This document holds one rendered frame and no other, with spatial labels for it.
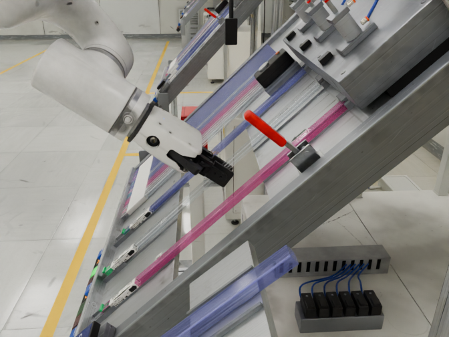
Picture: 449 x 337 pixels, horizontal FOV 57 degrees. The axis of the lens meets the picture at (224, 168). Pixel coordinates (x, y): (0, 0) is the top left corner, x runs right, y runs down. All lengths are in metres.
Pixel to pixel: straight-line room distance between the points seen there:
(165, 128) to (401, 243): 0.73
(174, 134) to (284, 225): 0.23
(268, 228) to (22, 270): 1.77
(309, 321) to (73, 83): 0.58
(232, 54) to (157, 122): 4.60
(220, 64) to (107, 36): 4.55
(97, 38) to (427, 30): 0.46
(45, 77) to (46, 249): 1.70
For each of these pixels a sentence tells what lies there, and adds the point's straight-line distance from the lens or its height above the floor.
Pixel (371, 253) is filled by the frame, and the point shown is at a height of 0.66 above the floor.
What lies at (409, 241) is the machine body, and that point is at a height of 0.62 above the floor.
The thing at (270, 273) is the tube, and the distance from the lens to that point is 0.31.
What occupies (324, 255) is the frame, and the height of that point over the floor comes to 0.66.
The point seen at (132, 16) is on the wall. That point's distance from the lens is 9.36.
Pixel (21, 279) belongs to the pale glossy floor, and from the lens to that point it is 2.12.
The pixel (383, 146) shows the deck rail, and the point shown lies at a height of 1.06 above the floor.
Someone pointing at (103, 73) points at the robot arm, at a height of 1.11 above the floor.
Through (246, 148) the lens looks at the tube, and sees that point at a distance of 0.68.
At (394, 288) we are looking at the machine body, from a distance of 1.01.
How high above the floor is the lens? 1.24
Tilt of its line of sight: 25 degrees down
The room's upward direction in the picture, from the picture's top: straight up
